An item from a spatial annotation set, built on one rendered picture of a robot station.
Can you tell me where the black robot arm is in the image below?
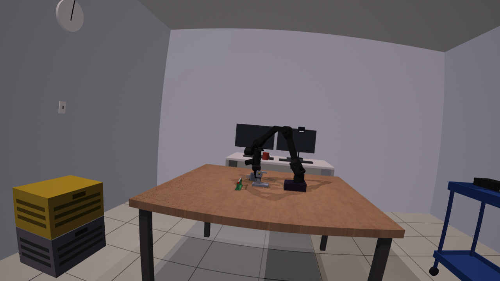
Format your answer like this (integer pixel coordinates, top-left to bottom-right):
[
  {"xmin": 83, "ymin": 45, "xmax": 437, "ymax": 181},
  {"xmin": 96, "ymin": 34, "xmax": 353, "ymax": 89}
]
[{"xmin": 244, "ymin": 126, "xmax": 306, "ymax": 183}]

